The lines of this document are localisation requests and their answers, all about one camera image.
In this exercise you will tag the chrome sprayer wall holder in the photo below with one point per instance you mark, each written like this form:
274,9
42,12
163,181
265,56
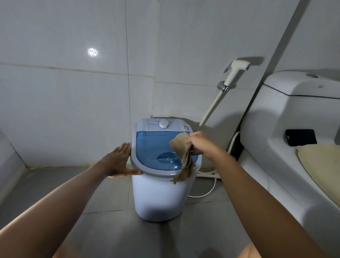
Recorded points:
222,86

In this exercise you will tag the person's right forearm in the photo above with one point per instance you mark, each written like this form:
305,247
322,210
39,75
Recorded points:
255,207

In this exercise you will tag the white bidet sprayer head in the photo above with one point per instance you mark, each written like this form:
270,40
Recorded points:
236,70

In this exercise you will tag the beige cleaning cloth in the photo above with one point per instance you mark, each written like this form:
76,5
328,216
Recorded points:
184,159

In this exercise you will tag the black rectangular phone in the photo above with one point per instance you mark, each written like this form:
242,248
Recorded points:
301,137

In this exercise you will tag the person's right hand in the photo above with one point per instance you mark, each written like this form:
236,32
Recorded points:
203,145

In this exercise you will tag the small white washing machine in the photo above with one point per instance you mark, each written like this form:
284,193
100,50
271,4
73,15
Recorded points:
156,194

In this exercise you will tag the white toilet tank lid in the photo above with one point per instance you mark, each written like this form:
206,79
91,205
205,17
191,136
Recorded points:
294,85

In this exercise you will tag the person's left forearm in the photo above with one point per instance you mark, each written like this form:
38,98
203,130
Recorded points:
50,210

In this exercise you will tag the blue transparent washer lid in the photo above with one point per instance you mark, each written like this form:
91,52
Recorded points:
152,148

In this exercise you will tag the cream toilet seat lid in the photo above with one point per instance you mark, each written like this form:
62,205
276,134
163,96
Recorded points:
322,167

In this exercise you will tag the white washer dial knob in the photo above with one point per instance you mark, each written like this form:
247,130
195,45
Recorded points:
164,124

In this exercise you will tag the white ceramic toilet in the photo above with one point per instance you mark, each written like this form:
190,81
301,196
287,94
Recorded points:
276,170

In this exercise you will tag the person's right fingers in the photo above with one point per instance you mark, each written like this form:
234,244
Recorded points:
194,142

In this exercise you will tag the person's left thumb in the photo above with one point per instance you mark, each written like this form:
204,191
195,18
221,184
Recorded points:
131,172

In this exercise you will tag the person's left hand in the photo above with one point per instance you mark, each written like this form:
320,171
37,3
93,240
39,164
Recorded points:
115,163

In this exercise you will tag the chrome flush button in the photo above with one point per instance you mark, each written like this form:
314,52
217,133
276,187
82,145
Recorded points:
311,75

